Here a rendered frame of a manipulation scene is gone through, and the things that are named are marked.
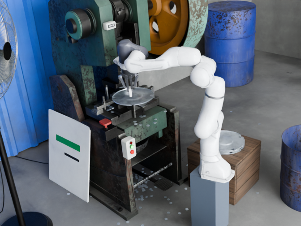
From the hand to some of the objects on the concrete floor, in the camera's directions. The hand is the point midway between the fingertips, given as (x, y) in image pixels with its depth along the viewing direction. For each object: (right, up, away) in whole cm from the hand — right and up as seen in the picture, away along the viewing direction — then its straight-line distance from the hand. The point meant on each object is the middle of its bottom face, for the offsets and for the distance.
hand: (130, 91), depth 263 cm
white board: (-48, -72, +65) cm, 108 cm away
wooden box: (+69, -68, +54) cm, 111 cm away
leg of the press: (+8, -56, +89) cm, 105 cm away
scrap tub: (+126, -74, +32) cm, 149 cm away
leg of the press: (-31, -74, +57) cm, 99 cm away
